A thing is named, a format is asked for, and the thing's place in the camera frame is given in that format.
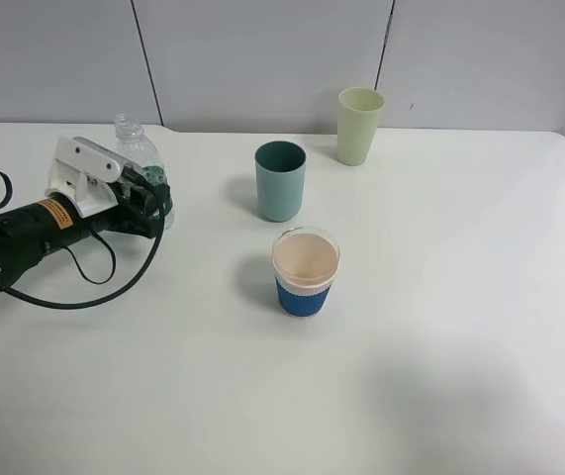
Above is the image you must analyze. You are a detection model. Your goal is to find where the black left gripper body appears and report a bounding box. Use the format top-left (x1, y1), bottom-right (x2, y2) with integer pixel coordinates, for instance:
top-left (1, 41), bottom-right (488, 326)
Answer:
top-left (66, 181), bottom-right (156, 243)

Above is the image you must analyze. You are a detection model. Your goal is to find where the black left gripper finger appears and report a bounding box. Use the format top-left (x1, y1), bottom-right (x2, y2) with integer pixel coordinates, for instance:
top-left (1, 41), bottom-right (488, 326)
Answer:
top-left (133, 184), bottom-right (171, 218)

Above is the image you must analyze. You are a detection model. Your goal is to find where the clear plastic water bottle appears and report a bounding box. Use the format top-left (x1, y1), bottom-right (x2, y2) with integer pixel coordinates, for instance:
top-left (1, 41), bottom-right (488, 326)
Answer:
top-left (114, 113), bottom-right (176, 232)

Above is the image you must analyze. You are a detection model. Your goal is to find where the teal plastic cup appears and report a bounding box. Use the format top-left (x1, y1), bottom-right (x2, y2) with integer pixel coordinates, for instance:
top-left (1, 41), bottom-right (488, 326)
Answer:
top-left (254, 141), bottom-right (307, 223)

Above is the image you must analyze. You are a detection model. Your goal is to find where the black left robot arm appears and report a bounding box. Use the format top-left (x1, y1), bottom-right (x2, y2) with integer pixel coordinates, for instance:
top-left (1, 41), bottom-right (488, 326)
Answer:
top-left (0, 184), bottom-right (162, 287)

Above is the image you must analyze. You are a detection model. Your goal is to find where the blue sleeved cream cup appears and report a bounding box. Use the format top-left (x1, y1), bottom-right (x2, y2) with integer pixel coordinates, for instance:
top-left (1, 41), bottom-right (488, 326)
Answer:
top-left (271, 227), bottom-right (340, 318)

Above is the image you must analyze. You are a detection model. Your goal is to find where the pale green plastic cup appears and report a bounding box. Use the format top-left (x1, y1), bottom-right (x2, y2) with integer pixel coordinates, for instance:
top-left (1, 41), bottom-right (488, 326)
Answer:
top-left (336, 87), bottom-right (385, 166)

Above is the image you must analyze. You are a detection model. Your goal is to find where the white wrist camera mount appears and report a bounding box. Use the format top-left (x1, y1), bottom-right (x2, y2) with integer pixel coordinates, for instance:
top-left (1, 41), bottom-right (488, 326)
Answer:
top-left (46, 137), bottom-right (128, 218)

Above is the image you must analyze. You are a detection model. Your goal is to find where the black cable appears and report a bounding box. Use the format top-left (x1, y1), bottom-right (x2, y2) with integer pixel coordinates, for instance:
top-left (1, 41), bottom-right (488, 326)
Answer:
top-left (0, 166), bottom-right (167, 311)

